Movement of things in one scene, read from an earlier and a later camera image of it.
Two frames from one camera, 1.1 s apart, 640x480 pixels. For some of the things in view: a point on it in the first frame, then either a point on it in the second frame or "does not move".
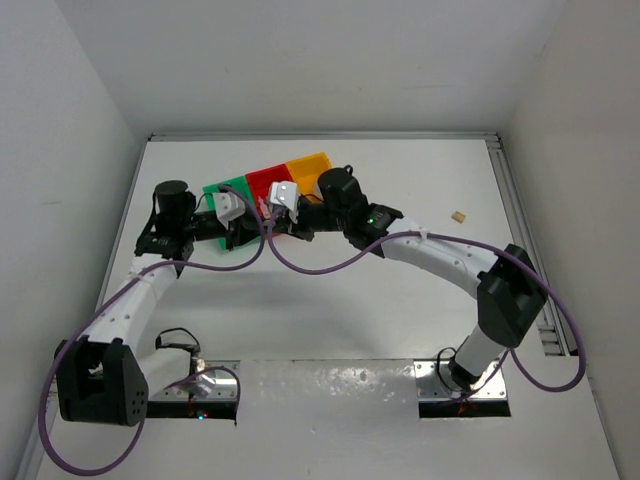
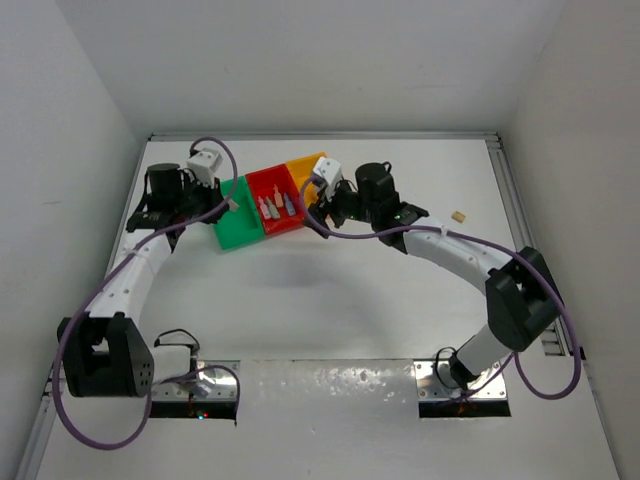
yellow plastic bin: [306, 170] does not move
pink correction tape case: [264, 208] does not move
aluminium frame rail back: [409, 137] does not move
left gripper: [240, 231] → [212, 192]
